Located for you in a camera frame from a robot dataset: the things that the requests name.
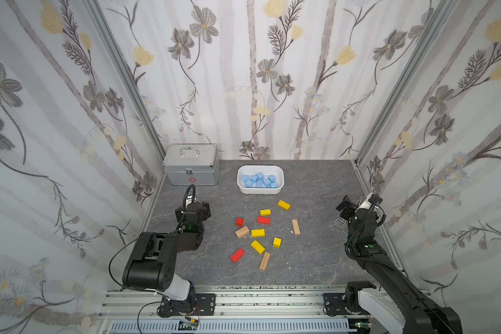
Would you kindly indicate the yellow long block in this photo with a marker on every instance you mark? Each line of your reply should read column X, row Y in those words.
column 256, row 245

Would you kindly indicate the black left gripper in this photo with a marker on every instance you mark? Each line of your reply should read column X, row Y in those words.
column 193, row 211

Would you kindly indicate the yellow cube block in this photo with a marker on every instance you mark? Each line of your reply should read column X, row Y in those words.
column 277, row 242

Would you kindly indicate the silver first aid case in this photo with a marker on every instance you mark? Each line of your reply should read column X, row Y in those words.
column 192, row 164

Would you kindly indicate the red rectangular block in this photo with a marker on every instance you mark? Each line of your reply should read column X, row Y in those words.
column 263, row 220

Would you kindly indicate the yellow flat block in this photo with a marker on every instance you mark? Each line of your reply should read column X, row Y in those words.
column 258, row 233

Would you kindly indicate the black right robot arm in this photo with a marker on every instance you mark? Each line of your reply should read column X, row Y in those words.
column 409, row 310

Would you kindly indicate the yellow small block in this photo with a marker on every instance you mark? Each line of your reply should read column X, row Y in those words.
column 265, row 212

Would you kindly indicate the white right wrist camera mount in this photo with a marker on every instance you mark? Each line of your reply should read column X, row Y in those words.
column 371, row 202

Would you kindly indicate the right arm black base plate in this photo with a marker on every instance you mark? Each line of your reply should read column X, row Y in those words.
column 334, row 305

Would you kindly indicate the yellow rectangular block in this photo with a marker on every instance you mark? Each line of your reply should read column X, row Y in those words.
column 282, row 204

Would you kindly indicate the red long block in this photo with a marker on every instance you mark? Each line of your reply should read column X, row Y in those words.
column 237, row 255

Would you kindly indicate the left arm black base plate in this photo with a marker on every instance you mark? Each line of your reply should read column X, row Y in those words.
column 196, row 304

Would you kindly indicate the white vented cable duct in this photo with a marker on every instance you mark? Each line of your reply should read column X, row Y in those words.
column 233, row 326

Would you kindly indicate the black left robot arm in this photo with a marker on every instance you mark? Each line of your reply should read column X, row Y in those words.
column 152, row 263

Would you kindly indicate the natural wood long block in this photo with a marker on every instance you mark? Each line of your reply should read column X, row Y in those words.
column 265, row 261
column 296, row 228

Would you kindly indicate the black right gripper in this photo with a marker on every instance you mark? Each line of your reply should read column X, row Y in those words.
column 350, row 204

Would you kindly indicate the white plastic tub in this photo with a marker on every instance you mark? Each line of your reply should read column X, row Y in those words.
column 267, row 171

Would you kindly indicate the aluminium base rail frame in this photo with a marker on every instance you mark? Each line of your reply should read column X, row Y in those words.
column 237, row 302

